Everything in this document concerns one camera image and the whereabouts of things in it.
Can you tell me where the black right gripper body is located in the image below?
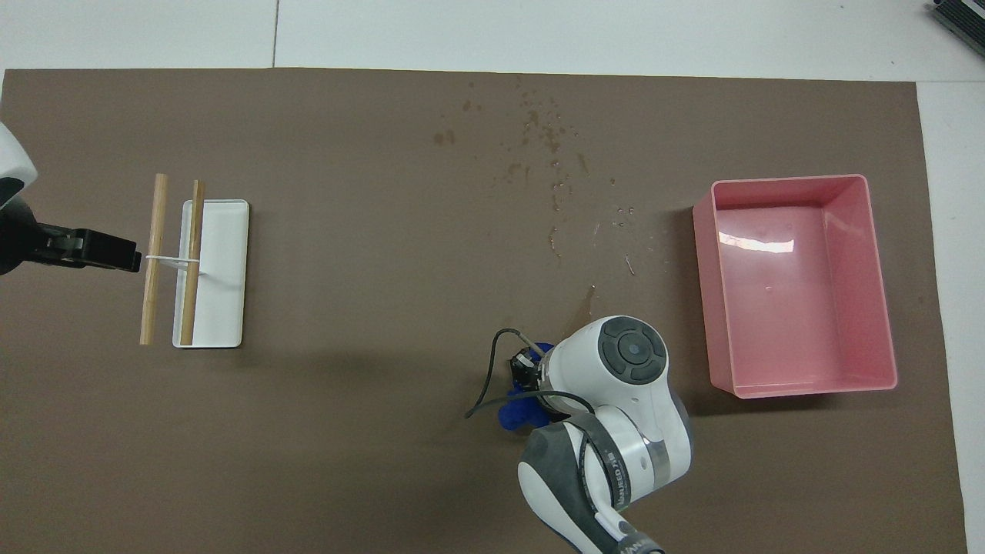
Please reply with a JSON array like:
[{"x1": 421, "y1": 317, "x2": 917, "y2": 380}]
[{"x1": 509, "y1": 349, "x2": 543, "y2": 389}]

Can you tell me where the white rack with wooden rods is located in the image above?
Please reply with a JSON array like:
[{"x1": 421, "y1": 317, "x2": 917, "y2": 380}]
[{"x1": 140, "y1": 173, "x2": 250, "y2": 349}]

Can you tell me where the dark grey ribbed device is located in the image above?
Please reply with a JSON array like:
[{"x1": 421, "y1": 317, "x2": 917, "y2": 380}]
[{"x1": 927, "y1": 0, "x2": 985, "y2": 56}]

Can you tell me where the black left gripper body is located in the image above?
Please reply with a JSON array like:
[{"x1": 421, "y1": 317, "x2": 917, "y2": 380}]
[{"x1": 0, "y1": 196, "x2": 39, "y2": 275}]

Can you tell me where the blue towel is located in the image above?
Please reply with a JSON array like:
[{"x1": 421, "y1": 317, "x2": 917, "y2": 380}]
[{"x1": 498, "y1": 342, "x2": 556, "y2": 432}]

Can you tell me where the brown table mat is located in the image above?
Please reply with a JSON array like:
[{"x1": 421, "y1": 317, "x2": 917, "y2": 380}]
[{"x1": 0, "y1": 68, "x2": 969, "y2": 554}]

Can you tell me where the pink plastic bin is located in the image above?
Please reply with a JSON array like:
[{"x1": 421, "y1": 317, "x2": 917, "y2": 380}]
[{"x1": 693, "y1": 175, "x2": 899, "y2": 399}]

